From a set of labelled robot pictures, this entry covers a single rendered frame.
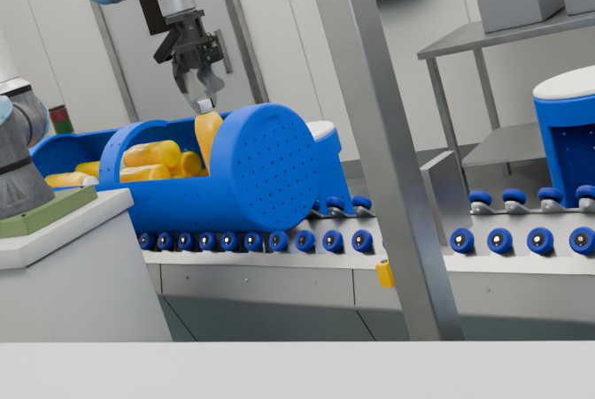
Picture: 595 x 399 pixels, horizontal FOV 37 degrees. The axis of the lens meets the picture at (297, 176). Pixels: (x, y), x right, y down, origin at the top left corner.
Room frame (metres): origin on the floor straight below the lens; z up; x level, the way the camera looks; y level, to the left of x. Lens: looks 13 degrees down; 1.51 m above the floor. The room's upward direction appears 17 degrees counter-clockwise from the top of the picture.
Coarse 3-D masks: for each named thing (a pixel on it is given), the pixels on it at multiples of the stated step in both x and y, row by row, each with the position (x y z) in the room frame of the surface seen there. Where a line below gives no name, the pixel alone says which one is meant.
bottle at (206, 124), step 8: (208, 112) 1.92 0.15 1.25; (216, 112) 1.93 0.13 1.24; (200, 120) 1.91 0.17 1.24; (208, 120) 1.90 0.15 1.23; (216, 120) 1.91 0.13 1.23; (200, 128) 1.91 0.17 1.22; (208, 128) 1.90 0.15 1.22; (216, 128) 1.90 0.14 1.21; (200, 136) 1.91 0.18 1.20; (208, 136) 1.90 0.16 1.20; (200, 144) 1.91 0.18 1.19; (208, 144) 1.90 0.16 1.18; (208, 152) 1.90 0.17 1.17; (208, 160) 1.91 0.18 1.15; (208, 168) 1.91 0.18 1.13
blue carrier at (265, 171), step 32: (128, 128) 2.17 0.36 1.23; (160, 128) 2.28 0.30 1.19; (192, 128) 2.22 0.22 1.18; (224, 128) 1.87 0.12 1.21; (256, 128) 1.88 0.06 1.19; (288, 128) 1.94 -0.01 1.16; (64, 160) 2.52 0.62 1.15; (96, 160) 2.59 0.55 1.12; (224, 160) 1.82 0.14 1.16; (256, 160) 1.85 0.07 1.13; (288, 160) 1.92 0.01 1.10; (160, 192) 1.96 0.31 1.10; (192, 192) 1.89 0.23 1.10; (224, 192) 1.82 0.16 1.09; (256, 192) 1.83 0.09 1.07; (288, 192) 1.90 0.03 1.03; (160, 224) 2.03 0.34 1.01; (192, 224) 1.95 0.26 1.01; (224, 224) 1.88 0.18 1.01; (256, 224) 1.82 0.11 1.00; (288, 224) 1.88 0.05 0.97
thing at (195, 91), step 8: (192, 72) 1.90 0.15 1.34; (184, 80) 1.90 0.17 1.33; (192, 80) 1.89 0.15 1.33; (192, 88) 1.90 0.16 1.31; (200, 88) 1.88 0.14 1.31; (184, 96) 1.90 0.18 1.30; (192, 96) 1.90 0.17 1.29; (200, 96) 1.88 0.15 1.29; (192, 104) 1.90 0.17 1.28; (200, 112) 1.91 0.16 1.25
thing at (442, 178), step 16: (432, 160) 1.61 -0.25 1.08; (448, 160) 1.62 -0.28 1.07; (432, 176) 1.57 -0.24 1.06; (448, 176) 1.61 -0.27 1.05; (432, 192) 1.57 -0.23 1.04; (448, 192) 1.60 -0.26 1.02; (464, 192) 1.64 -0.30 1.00; (432, 208) 1.57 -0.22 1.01; (448, 208) 1.59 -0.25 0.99; (464, 208) 1.63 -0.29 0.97; (448, 224) 1.58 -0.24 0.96; (464, 224) 1.62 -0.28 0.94; (448, 240) 1.57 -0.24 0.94
